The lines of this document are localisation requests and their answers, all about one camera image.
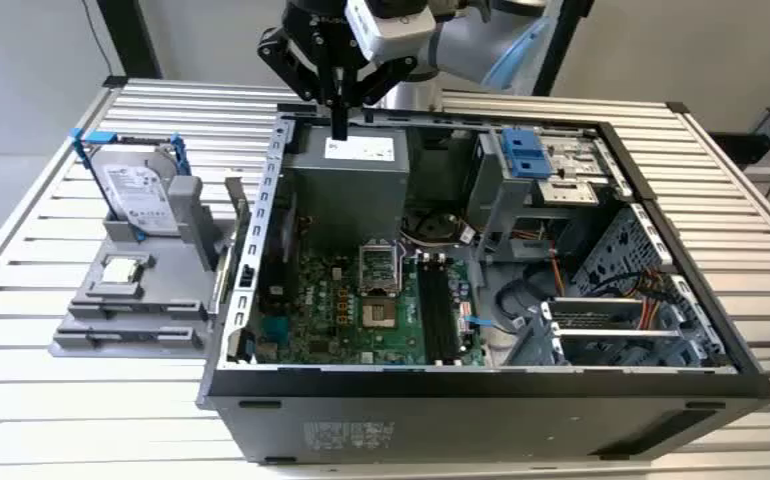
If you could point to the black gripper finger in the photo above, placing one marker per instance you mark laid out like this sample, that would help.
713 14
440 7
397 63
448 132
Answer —
384 80
293 65

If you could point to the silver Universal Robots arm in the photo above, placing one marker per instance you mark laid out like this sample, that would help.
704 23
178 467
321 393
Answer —
464 45

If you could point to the black-clipped RAM slot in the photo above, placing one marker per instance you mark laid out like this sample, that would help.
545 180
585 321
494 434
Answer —
444 310
429 310

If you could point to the grey power supply unit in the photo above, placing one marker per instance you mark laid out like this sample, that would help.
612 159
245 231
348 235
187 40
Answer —
350 200

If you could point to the blue drive latch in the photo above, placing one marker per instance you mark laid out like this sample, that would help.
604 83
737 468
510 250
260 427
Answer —
524 150

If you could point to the green graphics card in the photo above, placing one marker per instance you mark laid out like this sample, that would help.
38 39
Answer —
238 215

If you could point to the hard disk in blue carrier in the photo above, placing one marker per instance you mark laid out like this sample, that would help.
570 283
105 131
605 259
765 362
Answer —
133 190

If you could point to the silver drive bay cage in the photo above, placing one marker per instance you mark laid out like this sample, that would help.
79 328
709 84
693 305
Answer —
566 192

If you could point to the CPU socket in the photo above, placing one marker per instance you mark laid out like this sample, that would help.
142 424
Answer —
378 314

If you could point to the grey parts rack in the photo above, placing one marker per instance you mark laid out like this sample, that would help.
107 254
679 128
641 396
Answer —
157 280

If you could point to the silver CPU chip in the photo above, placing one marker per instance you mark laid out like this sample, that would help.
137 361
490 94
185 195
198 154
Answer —
119 271

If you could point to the green Dell motherboard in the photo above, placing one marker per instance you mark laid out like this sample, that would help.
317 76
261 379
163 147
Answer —
330 330

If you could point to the silver disk bay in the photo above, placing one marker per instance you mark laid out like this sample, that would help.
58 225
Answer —
617 333

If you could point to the open black PC case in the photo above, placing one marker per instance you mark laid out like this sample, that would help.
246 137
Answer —
424 425

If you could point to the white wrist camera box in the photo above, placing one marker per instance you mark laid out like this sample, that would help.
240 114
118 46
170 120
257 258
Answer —
393 30

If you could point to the black frame post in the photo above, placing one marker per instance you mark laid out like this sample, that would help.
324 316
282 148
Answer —
560 40
133 35

